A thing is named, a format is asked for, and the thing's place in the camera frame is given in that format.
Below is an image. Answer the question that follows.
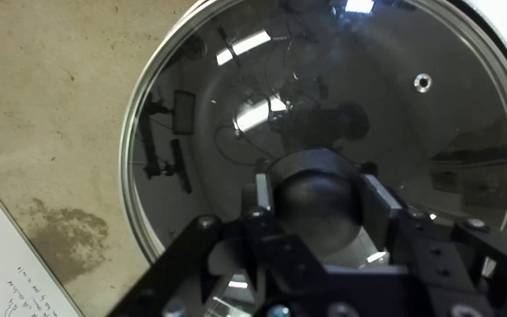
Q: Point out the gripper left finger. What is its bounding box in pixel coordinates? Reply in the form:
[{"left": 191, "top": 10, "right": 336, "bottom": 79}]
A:
[{"left": 107, "top": 173, "right": 325, "bottom": 317}]

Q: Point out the glass lid with black knob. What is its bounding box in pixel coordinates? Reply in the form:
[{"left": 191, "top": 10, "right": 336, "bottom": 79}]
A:
[{"left": 119, "top": 0, "right": 507, "bottom": 317}]

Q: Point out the white handwritten sheet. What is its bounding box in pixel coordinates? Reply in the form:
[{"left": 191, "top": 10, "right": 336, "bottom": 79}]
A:
[{"left": 0, "top": 161, "right": 85, "bottom": 317}]

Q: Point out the black pot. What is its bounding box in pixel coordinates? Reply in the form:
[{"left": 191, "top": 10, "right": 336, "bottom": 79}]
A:
[{"left": 119, "top": 0, "right": 507, "bottom": 273}]

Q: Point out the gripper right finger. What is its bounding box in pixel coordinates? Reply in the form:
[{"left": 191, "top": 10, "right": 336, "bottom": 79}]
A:
[{"left": 361, "top": 174, "right": 507, "bottom": 317}]

